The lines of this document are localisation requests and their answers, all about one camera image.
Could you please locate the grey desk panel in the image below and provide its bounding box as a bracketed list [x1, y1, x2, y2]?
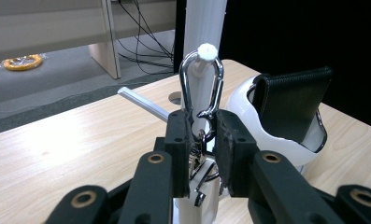
[0, 0, 177, 80]

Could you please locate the black curtain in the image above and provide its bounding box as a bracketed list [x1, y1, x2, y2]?
[173, 0, 371, 133]

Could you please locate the bundle of black floor cables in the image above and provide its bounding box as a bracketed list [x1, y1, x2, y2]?
[115, 0, 176, 77]

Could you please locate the yellow ring in plastic wrap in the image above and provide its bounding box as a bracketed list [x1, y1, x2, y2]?
[2, 53, 45, 72]

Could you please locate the white bowl with silver rim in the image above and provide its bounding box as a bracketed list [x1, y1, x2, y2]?
[225, 74, 329, 168]

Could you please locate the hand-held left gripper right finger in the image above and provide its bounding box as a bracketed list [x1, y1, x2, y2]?
[212, 108, 344, 224]

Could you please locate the white key stand with pegs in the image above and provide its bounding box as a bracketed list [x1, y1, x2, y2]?
[117, 0, 307, 224]

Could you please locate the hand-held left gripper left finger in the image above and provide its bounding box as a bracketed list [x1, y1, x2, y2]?
[117, 108, 195, 224]

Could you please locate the black leather wallet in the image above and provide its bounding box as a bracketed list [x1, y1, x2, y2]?
[252, 65, 335, 145]

